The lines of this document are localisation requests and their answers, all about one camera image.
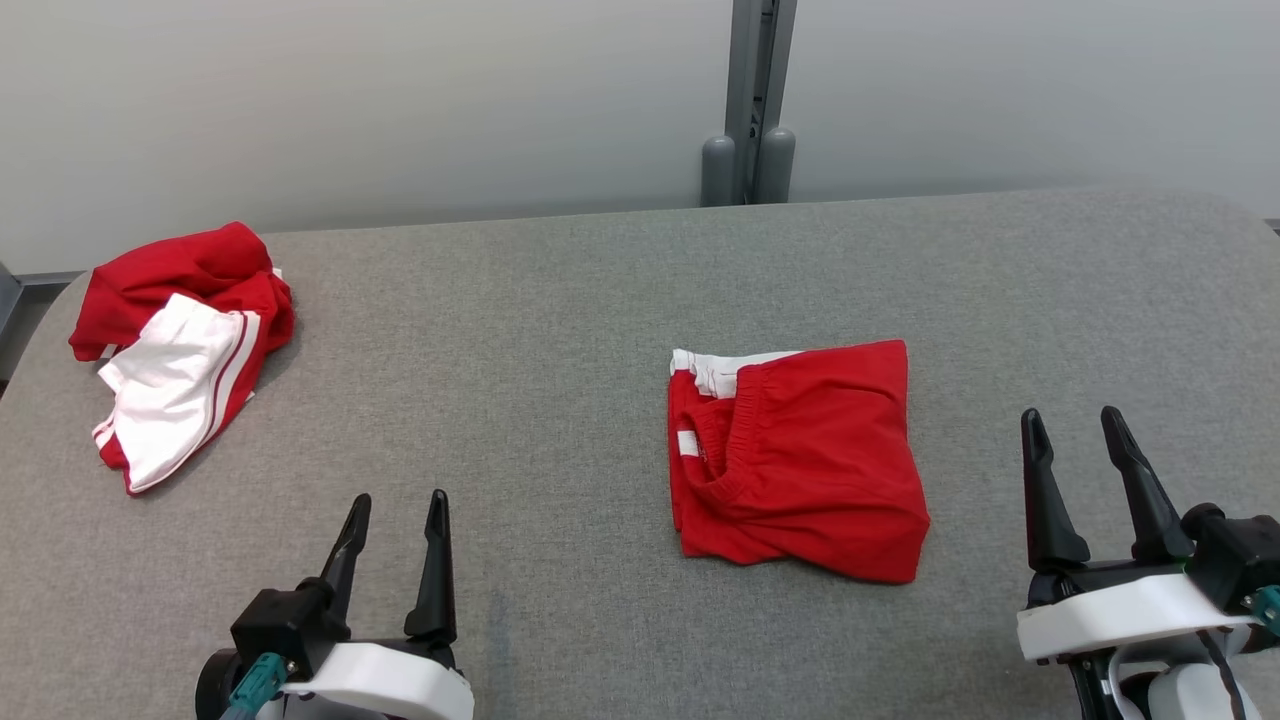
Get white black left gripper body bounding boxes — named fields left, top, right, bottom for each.
left=280, top=635, right=476, bottom=720

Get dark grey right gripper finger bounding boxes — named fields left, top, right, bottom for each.
left=1100, top=405, right=1196, bottom=562
left=1020, top=408, right=1091, bottom=574

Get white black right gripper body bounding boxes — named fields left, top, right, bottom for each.
left=1017, top=558, right=1261, bottom=664

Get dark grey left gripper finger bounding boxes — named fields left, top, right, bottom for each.
left=404, top=489, right=459, bottom=644
left=320, top=493, right=374, bottom=622

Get red shorts with white trim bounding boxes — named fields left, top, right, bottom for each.
left=667, top=339, right=933, bottom=587

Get red white sports jersey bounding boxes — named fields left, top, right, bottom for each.
left=68, top=221, right=297, bottom=498

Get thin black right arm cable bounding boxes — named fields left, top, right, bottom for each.
left=1195, top=630, right=1243, bottom=720

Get right camera cable teal plug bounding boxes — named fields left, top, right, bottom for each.
left=1243, top=585, right=1280, bottom=638

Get grey partition post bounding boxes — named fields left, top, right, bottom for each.
left=700, top=0, right=799, bottom=208

